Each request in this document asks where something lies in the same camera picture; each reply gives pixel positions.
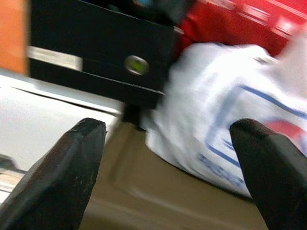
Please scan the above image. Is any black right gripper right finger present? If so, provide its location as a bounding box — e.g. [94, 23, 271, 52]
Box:
[229, 118, 307, 230]

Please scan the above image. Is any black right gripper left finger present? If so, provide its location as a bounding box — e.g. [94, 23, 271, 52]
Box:
[0, 117, 107, 230]

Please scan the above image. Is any white flat board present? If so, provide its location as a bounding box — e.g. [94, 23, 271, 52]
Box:
[0, 68, 124, 204]

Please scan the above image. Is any white printed plastic bag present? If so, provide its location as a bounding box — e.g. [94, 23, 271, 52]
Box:
[141, 26, 307, 199]

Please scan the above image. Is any round silver drawer knob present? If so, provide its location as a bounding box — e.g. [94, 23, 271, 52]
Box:
[124, 55, 150, 76]

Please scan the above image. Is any black drawer cabinet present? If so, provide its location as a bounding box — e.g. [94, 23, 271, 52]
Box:
[26, 0, 184, 131]

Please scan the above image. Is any orange wooden panel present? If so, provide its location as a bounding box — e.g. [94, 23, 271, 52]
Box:
[0, 0, 31, 75]

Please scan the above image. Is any red box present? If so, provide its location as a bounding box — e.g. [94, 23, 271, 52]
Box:
[176, 0, 307, 58]

